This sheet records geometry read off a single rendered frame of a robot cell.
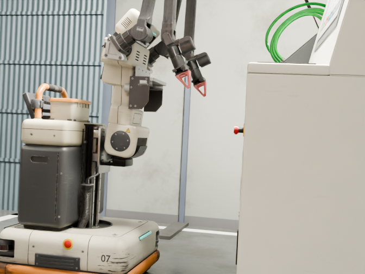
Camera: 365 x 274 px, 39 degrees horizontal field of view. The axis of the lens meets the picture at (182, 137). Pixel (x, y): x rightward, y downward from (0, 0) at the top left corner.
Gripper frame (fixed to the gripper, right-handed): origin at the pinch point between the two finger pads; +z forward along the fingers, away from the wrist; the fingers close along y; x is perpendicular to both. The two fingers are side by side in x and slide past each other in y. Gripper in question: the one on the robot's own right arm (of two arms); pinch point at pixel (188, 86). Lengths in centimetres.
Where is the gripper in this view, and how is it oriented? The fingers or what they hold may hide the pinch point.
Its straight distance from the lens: 236.4
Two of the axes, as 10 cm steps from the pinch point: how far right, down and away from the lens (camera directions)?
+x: -8.9, 3.9, 2.3
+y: 2.5, -0.1, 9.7
